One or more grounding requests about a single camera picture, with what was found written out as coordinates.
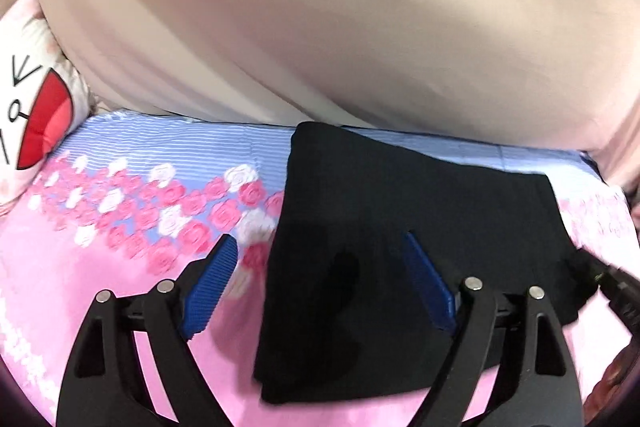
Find beige curtain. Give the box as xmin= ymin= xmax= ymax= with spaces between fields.
xmin=20 ymin=0 xmax=640 ymax=148

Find black pants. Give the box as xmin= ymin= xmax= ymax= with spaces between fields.
xmin=252 ymin=121 xmax=601 ymax=405

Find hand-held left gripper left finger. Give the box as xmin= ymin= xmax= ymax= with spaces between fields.
xmin=56 ymin=234 xmax=240 ymax=427

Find white cat face pillow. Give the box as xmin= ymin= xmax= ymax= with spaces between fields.
xmin=0 ymin=0 xmax=93 ymax=212

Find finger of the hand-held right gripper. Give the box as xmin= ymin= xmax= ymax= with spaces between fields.
xmin=570 ymin=249 xmax=640 ymax=338

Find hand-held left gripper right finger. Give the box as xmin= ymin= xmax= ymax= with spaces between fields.
xmin=404 ymin=231 xmax=584 ymax=427

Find pink floral bed sheet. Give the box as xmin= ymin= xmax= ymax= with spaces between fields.
xmin=0 ymin=107 xmax=636 ymax=427

